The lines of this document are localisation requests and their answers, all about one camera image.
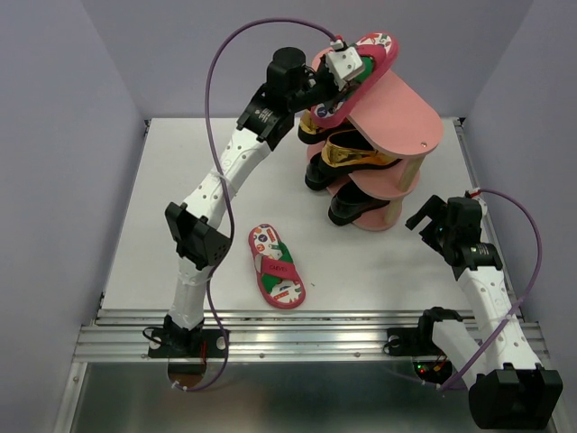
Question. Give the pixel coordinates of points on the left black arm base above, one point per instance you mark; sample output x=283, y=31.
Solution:
x=203, y=344

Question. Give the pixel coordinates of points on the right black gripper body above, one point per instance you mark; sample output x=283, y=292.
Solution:
x=444, y=234

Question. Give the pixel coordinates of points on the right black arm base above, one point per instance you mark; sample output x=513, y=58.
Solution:
x=414, y=340

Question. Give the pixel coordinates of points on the black patent loafer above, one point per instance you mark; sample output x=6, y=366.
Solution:
x=319, y=174
x=350, y=203

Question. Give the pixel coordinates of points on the gold metallic loafer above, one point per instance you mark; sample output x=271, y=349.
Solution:
x=347, y=151
x=311, y=133

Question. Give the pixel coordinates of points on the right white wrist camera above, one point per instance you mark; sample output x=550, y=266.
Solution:
x=475, y=194

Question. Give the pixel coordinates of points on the pink three-tier shoe shelf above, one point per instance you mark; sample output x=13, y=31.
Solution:
x=397, y=121

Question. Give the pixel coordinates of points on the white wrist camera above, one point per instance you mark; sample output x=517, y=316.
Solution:
x=343, y=62
x=475, y=194

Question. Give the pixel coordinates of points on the upturned pink sole sandal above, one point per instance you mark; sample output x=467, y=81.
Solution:
x=378, y=50

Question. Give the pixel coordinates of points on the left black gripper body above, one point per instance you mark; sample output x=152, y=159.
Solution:
x=317, y=88

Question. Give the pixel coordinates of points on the colourful red-strap sandal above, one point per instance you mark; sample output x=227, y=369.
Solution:
x=276, y=274

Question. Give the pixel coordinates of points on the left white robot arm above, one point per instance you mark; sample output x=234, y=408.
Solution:
x=194, y=223

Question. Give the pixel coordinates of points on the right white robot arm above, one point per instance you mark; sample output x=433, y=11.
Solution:
x=508, y=386

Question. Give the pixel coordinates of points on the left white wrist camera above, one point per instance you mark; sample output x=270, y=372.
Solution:
x=343, y=62

